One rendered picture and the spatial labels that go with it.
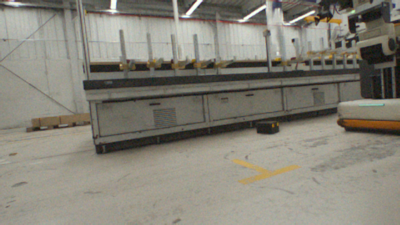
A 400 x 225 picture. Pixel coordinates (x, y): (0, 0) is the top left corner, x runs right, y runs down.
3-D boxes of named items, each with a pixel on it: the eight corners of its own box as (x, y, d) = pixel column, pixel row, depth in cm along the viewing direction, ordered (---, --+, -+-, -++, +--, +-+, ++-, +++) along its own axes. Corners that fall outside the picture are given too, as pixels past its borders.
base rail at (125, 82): (399, 70, 396) (399, 64, 396) (83, 89, 186) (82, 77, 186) (394, 70, 403) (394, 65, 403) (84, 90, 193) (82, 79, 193)
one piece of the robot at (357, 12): (357, 34, 197) (355, 10, 196) (394, 23, 172) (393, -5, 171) (345, 33, 191) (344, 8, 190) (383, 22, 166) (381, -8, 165)
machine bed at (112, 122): (385, 104, 421) (383, 59, 417) (94, 155, 211) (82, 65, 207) (349, 105, 484) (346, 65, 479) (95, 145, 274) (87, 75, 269)
